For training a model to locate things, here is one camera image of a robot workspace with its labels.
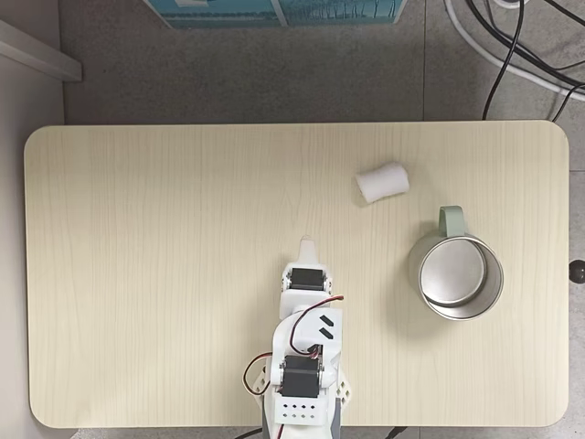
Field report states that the thin white cable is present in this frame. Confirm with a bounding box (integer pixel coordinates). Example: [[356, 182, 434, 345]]
[[549, 83, 585, 123]]

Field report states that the blue printed cardboard box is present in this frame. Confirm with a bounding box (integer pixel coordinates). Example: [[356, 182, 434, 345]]
[[276, 0, 409, 27], [143, 0, 286, 30]]

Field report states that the black floor cable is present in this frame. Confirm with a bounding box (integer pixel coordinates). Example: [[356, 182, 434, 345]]
[[464, 0, 585, 88], [482, 0, 526, 121]]

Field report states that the white shelf board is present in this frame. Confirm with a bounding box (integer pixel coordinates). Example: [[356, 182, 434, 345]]
[[0, 6, 84, 84]]

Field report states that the thick white cable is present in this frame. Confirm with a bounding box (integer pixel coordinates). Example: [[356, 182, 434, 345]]
[[443, 0, 585, 95]]

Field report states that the white gauze dressing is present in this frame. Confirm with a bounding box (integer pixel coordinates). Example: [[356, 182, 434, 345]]
[[355, 159, 410, 206]]

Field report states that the green steel mug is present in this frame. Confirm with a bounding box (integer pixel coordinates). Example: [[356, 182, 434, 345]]
[[407, 205, 505, 323]]

